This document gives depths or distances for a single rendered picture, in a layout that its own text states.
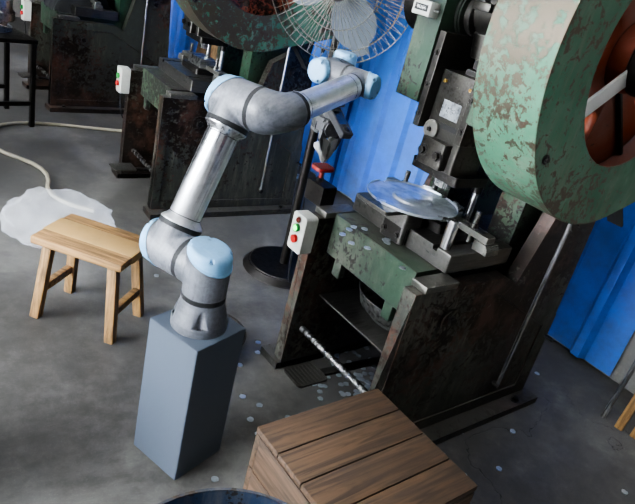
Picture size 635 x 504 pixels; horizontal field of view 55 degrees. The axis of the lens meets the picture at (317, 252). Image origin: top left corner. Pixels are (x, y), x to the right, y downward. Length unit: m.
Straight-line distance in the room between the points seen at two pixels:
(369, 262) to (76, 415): 1.00
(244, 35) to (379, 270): 1.45
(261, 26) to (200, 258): 1.65
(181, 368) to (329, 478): 0.47
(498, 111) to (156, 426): 1.21
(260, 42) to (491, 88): 1.73
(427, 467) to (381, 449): 0.12
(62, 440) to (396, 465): 0.96
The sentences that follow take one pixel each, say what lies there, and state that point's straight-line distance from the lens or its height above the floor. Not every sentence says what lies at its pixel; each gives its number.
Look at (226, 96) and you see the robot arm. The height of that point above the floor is 1.02.
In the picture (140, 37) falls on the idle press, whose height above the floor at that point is 0.56.
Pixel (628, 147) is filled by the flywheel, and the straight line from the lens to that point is 1.88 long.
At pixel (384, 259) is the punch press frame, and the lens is 1.85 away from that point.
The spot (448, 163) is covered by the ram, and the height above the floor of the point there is 0.92.
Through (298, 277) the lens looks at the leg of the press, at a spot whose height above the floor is 0.38.
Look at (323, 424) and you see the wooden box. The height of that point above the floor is 0.35.
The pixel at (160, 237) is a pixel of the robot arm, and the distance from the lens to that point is 1.59.
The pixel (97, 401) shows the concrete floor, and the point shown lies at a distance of 2.07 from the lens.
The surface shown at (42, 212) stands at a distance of 2.81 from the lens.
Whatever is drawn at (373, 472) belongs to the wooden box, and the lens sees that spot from 1.51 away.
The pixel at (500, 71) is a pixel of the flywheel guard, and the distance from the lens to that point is 1.38.
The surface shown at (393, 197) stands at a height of 0.78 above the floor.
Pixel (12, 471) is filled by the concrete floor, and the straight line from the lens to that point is 1.88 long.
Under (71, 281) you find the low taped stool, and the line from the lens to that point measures 2.52.
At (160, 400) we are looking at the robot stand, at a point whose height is 0.22.
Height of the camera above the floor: 1.38
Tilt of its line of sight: 25 degrees down
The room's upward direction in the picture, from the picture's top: 15 degrees clockwise
